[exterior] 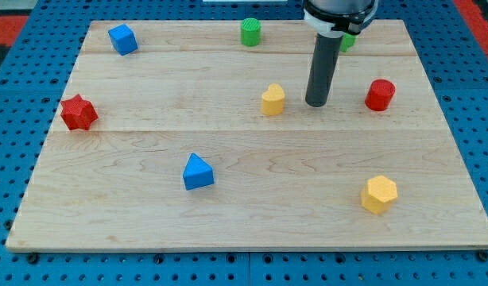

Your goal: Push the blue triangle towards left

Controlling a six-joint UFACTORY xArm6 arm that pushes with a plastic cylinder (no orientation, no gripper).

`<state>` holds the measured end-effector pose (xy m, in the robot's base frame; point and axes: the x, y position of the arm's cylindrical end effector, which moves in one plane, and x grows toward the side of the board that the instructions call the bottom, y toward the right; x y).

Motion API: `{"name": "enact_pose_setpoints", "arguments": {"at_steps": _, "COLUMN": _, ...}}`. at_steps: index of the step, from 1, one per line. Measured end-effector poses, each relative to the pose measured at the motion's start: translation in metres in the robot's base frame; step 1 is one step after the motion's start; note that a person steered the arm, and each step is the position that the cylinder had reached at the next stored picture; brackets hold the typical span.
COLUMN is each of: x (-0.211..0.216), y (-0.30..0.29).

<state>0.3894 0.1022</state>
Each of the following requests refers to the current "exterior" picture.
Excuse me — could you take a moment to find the green block behind rod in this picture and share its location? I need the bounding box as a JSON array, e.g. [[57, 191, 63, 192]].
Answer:
[[340, 33, 356, 52]]

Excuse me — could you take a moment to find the light wooden board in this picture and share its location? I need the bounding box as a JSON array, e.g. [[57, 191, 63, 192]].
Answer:
[[6, 20, 488, 253]]

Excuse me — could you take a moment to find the yellow heart block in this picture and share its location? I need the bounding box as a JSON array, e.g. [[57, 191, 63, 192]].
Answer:
[[261, 83, 285, 116]]

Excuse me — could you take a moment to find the blue triangle block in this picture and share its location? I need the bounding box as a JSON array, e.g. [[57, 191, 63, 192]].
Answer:
[[183, 153, 215, 191]]

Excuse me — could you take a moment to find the red star block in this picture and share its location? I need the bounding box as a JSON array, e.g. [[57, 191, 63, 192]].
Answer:
[[60, 94, 99, 130]]

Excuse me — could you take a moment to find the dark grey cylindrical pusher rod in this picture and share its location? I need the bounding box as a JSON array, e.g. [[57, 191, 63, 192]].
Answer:
[[304, 34, 343, 107]]

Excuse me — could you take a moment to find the yellow hexagon block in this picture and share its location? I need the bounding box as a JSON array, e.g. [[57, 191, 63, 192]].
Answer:
[[360, 176, 398, 215]]

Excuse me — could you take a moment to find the green cylinder block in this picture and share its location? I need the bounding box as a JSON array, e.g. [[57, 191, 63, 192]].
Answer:
[[240, 17, 261, 47]]

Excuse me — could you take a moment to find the blue cube block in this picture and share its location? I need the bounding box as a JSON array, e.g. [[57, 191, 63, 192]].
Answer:
[[108, 24, 137, 56]]

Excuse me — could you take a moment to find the red cylinder block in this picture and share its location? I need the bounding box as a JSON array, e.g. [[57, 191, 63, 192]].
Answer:
[[365, 79, 396, 111]]

